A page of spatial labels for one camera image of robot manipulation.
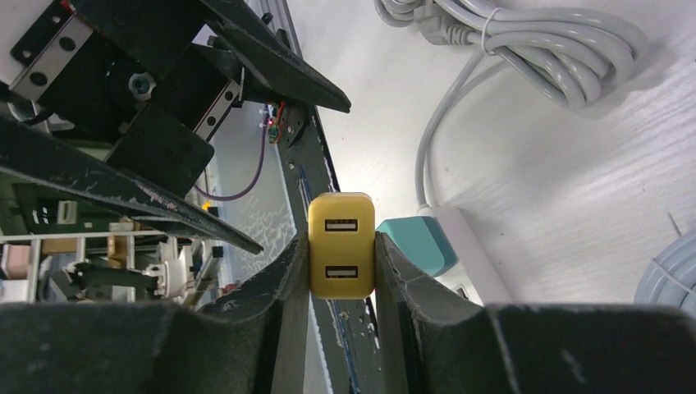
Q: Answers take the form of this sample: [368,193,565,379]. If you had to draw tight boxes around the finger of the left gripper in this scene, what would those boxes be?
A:
[202,1,351,113]

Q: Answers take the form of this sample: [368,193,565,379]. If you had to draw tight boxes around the teal adapter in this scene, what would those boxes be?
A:
[377,216,458,277]

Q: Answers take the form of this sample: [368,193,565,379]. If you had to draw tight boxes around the white power strip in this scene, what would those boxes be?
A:
[418,204,512,305]

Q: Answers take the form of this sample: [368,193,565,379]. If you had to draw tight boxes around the grey cable of white strip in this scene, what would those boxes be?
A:
[373,0,651,210]

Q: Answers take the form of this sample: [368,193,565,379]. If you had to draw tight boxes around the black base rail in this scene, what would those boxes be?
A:
[279,98,386,393]

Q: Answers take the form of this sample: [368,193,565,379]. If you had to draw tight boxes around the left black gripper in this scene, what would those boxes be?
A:
[1,1,263,254]

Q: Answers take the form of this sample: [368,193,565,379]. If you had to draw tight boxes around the coiled light blue cable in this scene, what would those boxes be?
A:
[633,228,696,309]

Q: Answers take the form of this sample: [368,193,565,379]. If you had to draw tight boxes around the yellow adapter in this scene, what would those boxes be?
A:
[308,192,376,300]

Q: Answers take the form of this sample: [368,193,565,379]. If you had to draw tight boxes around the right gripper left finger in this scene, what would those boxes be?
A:
[1,233,309,393]

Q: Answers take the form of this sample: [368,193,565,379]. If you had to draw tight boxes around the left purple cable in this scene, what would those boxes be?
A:
[193,121,270,204]

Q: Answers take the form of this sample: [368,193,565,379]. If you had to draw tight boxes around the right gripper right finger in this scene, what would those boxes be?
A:
[375,234,695,393]

